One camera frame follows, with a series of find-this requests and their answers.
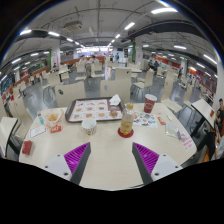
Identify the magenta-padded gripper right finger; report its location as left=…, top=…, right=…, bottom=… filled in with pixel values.
left=131, top=142, right=184, bottom=186

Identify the small clear bottle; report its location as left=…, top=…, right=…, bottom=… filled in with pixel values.
left=36, top=112, right=45, bottom=126

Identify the group of ceiling lights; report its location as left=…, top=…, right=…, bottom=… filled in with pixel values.
left=0, top=4, right=219, bottom=84

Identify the group of beige chairs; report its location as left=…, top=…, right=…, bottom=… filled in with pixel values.
left=6, top=59, right=214, bottom=116

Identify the white paper napkin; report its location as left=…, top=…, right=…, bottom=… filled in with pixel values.
left=108, top=94, right=123, bottom=107

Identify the clear plastic packet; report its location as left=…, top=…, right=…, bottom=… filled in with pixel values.
left=165, top=122, right=183, bottom=140

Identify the brown tray with food-print liner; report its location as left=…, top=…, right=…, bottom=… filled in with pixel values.
left=64, top=97, right=126, bottom=124

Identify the white paper with red print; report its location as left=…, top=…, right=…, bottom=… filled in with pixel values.
left=179, top=132, right=197, bottom=152

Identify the white rectangular table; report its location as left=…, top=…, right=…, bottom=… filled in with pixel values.
left=190, top=98, right=216, bottom=138
left=0, top=116, right=19, bottom=158

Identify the white card with red border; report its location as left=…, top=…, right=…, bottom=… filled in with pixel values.
left=29, top=124, right=48, bottom=139

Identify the red sauce packet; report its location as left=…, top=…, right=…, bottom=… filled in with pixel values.
left=156, top=115, right=167, bottom=126
left=49, top=124, right=63, bottom=134

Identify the beige chair with round hole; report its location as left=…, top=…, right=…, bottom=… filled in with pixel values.
left=99, top=77, right=133, bottom=104
left=54, top=81, right=87, bottom=108

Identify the patterned white mug gold handle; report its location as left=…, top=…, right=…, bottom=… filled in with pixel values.
left=81, top=118, right=98, bottom=136

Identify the ceiling air conditioner unit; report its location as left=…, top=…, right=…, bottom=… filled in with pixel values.
left=63, top=20, right=83, bottom=32

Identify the flat round red coaster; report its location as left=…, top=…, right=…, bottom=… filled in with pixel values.
left=117, top=127, right=135, bottom=139

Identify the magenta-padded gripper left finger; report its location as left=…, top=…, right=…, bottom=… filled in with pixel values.
left=40, top=142, right=92, bottom=185

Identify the clear plastic bag with food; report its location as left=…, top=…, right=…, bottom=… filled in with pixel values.
left=43, top=109, right=65, bottom=129

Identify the red paper cup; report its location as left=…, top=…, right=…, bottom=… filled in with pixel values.
left=143, top=93, right=158, bottom=114

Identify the red cardboard box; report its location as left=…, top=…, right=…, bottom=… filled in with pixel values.
left=21, top=139, right=34, bottom=157

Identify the clear bottle with yellow cap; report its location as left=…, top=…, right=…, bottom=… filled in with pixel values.
left=119, top=102, right=136, bottom=137

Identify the colourful sticker sheet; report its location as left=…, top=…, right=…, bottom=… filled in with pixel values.
left=132, top=110, right=158, bottom=129

